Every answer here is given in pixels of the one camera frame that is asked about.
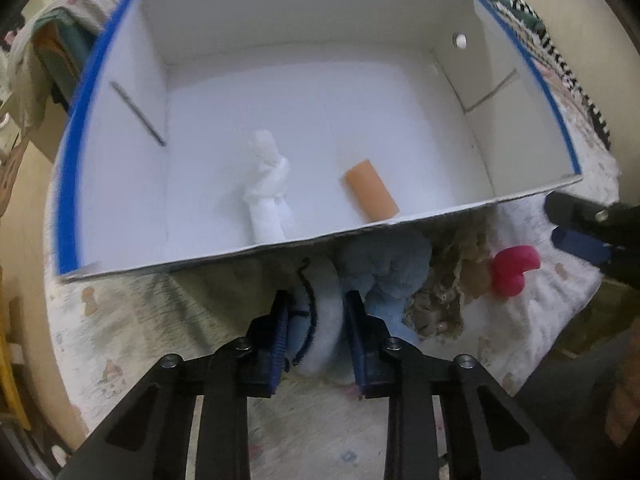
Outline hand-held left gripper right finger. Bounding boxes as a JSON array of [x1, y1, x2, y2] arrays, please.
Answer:
[[343, 290, 581, 480]]

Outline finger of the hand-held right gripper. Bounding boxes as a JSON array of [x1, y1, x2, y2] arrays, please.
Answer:
[[544, 191, 640, 291]]

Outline black and white striped cloth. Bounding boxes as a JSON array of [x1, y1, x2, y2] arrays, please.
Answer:
[[506, 0, 613, 151]]

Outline pink soft toy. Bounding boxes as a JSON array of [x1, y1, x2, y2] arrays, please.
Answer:
[[490, 246, 542, 301]]

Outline white cardboard box blue edges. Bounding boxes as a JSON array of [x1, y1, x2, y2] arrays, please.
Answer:
[[52, 0, 585, 282]]

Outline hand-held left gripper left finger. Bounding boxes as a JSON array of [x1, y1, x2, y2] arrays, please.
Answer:
[[56, 288, 292, 480]]

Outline orange foam cylinder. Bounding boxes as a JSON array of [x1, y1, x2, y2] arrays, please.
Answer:
[[342, 159, 400, 223]]

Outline beige fuzzy plush toy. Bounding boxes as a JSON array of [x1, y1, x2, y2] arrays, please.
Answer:
[[403, 209, 497, 337]]

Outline blue and white plush toy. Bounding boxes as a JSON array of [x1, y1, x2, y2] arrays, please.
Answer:
[[285, 230, 434, 386]]

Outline white knotted cloth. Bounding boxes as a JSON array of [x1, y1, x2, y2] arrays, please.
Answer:
[[242, 129, 297, 244]]

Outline printed blanket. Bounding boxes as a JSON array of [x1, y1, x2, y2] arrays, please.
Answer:
[[44, 0, 622, 480]]

